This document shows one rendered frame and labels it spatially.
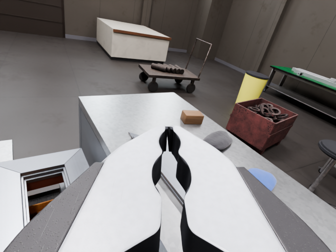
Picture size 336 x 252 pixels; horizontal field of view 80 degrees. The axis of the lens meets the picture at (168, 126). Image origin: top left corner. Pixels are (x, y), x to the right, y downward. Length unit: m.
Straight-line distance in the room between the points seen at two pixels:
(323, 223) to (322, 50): 6.55
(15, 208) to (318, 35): 7.26
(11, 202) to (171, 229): 0.56
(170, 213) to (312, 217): 0.46
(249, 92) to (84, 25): 5.98
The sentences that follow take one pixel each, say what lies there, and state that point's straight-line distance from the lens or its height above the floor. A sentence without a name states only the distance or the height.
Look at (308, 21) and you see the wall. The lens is 7.57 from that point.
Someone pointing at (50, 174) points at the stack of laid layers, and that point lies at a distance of 1.00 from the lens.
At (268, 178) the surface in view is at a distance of 0.82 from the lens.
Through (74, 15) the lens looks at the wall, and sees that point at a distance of 8.18.
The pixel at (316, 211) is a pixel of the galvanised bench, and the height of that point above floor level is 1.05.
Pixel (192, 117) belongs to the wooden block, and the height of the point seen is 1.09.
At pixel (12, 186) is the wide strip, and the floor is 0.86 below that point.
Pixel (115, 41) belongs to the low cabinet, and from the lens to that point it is 6.05.
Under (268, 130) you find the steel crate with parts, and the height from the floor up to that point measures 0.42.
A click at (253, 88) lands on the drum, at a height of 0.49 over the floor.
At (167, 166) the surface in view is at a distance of 0.68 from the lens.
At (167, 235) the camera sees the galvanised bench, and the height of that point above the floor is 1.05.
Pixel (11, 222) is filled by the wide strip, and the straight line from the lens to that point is 0.84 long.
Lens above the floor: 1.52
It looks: 29 degrees down
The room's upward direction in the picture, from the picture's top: 13 degrees clockwise
